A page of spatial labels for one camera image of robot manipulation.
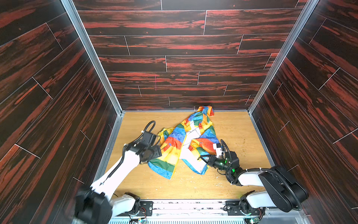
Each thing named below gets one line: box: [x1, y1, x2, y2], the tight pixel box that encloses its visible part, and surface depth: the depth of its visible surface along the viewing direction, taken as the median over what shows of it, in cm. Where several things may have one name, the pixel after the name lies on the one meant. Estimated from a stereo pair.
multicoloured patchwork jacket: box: [147, 105, 220, 180], surface depth 96 cm
